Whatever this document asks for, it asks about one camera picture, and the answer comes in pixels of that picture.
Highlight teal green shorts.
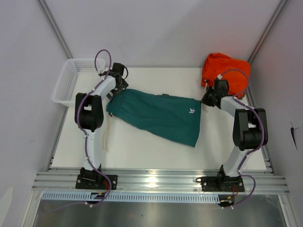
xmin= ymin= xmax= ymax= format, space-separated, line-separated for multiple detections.
xmin=106 ymin=89 xmax=201 ymax=147

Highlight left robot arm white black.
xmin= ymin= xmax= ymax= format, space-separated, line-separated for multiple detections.
xmin=75 ymin=62 xmax=129 ymax=172

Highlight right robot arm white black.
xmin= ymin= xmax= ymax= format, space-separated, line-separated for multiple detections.
xmin=201 ymin=79 xmax=268 ymax=191

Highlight orange folded shorts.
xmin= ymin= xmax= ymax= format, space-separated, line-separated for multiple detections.
xmin=201 ymin=53 xmax=250 ymax=99

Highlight white plastic basket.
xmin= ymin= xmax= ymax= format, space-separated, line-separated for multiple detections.
xmin=52 ymin=58 xmax=101 ymax=107

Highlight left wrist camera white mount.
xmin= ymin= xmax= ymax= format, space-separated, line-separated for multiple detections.
xmin=98 ymin=69 xmax=108 ymax=76

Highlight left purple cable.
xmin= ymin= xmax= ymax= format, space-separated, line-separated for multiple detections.
xmin=77 ymin=49 xmax=112 ymax=209

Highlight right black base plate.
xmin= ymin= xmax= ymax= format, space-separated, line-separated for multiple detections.
xmin=196 ymin=176 xmax=245 ymax=192

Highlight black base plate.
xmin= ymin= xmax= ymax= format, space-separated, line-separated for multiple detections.
xmin=196 ymin=176 xmax=245 ymax=192
xmin=75 ymin=175 xmax=118 ymax=190

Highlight aluminium mounting rail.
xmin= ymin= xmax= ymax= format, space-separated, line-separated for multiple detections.
xmin=32 ymin=168 xmax=290 ymax=195

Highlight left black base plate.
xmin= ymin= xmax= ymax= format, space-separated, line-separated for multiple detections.
xmin=75 ymin=175 xmax=118 ymax=190

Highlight left aluminium frame post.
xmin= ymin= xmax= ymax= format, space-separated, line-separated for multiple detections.
xmin=36 ymin=0 xmax=73 ymax=59

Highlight aluminium frame post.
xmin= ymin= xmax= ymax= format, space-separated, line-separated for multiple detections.
xmin=36 ymin=0 xmax=73 ymax=59
xmin=248 ymin=0 xmax=290 ymax=64

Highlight right aluminium frame post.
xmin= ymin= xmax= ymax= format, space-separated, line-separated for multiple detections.
xmin=248 ymin=0 xmax=290 ymax=64

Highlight white slotted cable duct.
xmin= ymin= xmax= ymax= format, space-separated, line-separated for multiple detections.
xmin=42 ymin=191 xmax=220 ymax=204

